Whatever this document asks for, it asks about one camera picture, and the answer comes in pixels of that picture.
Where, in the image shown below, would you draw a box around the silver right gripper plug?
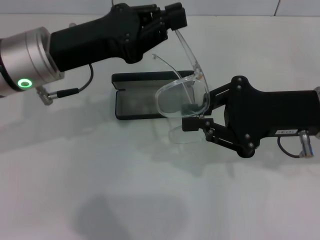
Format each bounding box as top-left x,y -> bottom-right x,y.
299,129 -> 315,159

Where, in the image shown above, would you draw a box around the left arm grey cable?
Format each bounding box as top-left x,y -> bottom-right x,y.
36,63 -> 95,106

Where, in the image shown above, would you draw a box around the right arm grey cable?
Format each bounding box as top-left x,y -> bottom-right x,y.
277,136 -> 305,159

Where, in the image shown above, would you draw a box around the clear plastic glasses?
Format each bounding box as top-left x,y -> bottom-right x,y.
151,28 -> 210,145

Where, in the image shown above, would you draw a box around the black glasses case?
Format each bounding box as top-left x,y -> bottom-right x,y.
111,70 -> 198,121

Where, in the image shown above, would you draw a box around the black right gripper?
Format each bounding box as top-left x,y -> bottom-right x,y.
182,75 -> 318,159

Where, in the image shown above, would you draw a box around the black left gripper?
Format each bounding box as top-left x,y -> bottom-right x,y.
49,2 -> 151,72

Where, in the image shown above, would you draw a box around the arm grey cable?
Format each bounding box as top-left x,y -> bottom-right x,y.
277,136 -> 305,159
36,63 -> 95,106

